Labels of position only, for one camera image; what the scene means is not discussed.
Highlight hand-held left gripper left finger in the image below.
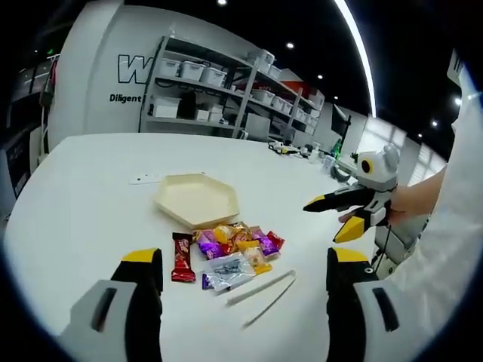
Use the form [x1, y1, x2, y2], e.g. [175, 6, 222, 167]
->
[56, 247, 164, 362]

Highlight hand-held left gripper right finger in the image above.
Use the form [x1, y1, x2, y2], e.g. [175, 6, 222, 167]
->
[326, 247, 413, 362]

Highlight red chocolate bar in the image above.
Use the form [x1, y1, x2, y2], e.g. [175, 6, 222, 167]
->
[171, 232, 197, 284]

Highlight white food tongs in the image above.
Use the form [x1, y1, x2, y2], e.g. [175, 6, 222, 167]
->
[225, 268, 297, 330]

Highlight pile of snack food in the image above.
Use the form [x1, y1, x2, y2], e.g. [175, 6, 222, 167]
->
[192, 221, 286, 292]

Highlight beige hexagonal container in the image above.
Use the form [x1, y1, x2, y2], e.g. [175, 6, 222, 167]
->
[153, 172, 242, 230]

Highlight person's right hand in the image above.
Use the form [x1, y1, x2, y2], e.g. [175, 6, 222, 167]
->
[337, 183, 418, 224]

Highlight grey curved headset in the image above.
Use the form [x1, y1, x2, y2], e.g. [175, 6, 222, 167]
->
[328, 164, 352, 183]

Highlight grey worn device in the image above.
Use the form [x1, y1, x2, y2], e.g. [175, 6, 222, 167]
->
[371, 214, 432, 281]

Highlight black monitor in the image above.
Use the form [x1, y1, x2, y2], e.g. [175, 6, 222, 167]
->
[331, 103, 352, 146]

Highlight white device with yellow parts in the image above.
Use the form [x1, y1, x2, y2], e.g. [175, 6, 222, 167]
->
[266, 139, 291, 155]

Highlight person's white clothing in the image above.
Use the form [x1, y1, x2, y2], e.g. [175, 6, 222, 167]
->
[377, 48, 483, 342]

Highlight long grey metal shelf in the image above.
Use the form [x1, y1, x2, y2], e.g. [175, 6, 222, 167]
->
[235, 67, 326, 141]

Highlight curved ceiling light strip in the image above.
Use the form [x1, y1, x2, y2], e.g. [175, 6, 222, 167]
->
[334, 0, 379, 118]

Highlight large grey metal shelf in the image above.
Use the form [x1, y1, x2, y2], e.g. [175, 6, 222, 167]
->
[139, 35, 262, 139]

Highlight metal shelf with bins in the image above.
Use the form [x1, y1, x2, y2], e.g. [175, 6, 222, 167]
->
[152, 48, 325, 135]

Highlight dark equipment rack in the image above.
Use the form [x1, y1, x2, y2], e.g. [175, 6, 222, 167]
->
[0, 52, 62, 199]

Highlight black cable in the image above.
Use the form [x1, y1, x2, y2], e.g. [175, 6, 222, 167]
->
[373, 220, 392, 273]

